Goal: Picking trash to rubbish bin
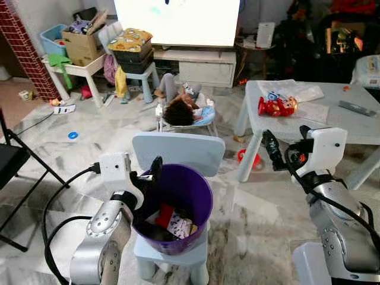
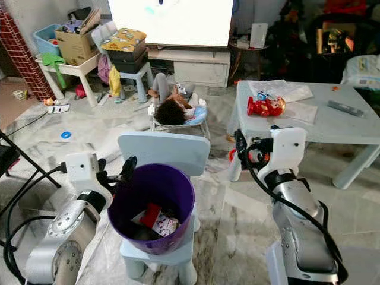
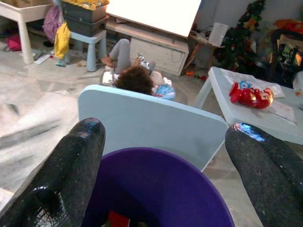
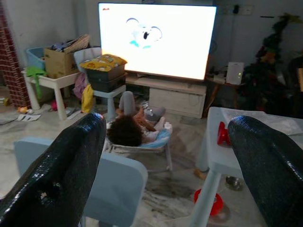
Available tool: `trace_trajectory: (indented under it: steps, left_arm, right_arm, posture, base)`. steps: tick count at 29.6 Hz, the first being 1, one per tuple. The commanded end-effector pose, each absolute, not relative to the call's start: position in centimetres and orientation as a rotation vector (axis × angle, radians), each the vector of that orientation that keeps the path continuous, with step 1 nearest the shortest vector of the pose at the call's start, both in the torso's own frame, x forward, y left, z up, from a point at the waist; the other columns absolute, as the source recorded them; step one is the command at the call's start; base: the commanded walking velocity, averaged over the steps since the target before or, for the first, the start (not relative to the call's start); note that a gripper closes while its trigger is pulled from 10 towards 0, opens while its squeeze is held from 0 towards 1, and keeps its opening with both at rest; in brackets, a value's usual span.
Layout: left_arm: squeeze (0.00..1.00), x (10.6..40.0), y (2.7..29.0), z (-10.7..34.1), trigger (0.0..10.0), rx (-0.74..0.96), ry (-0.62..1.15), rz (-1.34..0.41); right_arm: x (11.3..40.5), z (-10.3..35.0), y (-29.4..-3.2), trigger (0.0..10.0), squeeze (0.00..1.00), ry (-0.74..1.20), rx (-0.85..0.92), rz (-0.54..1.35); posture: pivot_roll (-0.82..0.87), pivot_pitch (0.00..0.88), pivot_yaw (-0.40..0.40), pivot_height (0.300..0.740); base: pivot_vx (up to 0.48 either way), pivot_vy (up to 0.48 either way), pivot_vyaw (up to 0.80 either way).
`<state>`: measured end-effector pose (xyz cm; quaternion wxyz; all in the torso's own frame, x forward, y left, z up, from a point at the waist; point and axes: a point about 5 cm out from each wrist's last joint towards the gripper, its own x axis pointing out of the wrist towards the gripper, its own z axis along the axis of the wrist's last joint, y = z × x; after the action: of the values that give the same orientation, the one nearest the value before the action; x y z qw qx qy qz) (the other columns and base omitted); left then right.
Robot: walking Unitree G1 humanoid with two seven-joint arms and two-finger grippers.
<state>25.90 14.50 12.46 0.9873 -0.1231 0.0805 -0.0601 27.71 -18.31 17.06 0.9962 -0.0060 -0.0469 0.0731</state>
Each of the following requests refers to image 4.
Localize large flat screen television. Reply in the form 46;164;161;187
98;2;218;82

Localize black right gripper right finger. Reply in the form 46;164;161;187
227;115;303;227

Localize decorated christmas tree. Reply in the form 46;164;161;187
243;13;303;114

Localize blue and white bouncer seat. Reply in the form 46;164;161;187
103;122;174;174

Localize brown cardboard box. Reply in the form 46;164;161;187
44;34;91;79

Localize green toy shovel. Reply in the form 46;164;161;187
25;66;47;100

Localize yellow bag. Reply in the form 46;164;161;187
80;84;95;114

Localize white printed papers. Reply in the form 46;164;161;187
16;113;42;122

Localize yellow printed cushion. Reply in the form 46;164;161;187
79;53;128;72

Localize black stacked boxes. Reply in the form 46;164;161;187
86;63;128;94

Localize white box-shaped device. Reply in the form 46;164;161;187
226;61;245;85

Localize white television cabinet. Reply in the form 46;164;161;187
125;75;208;119

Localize child with dark curly hair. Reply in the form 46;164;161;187
106;91;172;148

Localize red round plastic toy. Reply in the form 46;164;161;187
193;188;224;217

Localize metal bowl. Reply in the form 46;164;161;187
225;175;245;192

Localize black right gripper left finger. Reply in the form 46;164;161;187
0;112;107;227

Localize light blue kids chair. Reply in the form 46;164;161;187
73;47;127;122
13;136;149;227

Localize white kids table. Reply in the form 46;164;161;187
22;70;82;122

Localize pink cloth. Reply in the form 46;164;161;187
72;72;89;96

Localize small light blue kids table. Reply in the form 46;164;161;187
188;106;303;227

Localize red snack packet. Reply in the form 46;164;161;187
217;121;232;146

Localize wooden side table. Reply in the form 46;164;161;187
204;75;247;112

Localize light blue plastic tub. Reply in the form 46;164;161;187
25;46;47;71

